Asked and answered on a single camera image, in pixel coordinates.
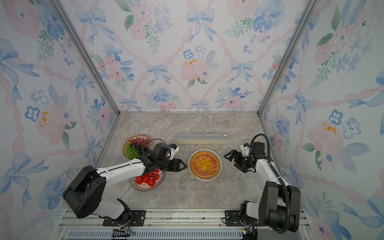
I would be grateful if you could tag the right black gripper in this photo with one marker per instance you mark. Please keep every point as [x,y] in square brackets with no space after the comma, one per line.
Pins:
[237,161]

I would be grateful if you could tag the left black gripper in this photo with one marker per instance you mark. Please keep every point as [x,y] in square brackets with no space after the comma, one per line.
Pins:
[176,166]

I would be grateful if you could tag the cream plastic wrap dispenser box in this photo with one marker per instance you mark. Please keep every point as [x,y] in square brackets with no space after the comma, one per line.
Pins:
[202,138]

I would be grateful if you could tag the yellow plate with food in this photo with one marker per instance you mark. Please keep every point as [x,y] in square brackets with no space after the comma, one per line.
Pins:
[205,164]

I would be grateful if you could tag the clear plastic wrap sheet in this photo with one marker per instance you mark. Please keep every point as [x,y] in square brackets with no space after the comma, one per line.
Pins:
[205,164]

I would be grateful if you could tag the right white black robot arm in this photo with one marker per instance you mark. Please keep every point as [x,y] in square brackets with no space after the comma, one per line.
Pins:
[280,204]

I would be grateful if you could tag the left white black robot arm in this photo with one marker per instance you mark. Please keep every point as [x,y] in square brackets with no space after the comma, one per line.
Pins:
[85,192]

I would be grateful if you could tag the plate of red strawberries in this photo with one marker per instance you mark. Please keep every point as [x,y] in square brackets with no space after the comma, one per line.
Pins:
[147,182]

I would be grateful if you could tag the plate of grapes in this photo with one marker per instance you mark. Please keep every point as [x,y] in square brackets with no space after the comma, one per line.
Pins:
[136,146]

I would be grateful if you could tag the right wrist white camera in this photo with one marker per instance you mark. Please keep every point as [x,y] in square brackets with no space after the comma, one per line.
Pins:
[245,149]

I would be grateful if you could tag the wrist white camera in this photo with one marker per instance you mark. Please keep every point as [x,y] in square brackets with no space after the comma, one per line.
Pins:
[245,149]
[173,149]

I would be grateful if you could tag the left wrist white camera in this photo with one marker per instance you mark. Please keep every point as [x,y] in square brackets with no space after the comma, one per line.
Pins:
[173,149]

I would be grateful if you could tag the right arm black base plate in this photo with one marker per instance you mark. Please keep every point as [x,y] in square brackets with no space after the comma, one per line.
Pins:
[232,219]

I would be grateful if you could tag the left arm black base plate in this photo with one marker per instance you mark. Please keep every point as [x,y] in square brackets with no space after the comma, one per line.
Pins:
[134,218]

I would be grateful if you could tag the aluminium front rail frame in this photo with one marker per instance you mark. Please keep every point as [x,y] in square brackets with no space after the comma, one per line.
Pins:
[158,224]

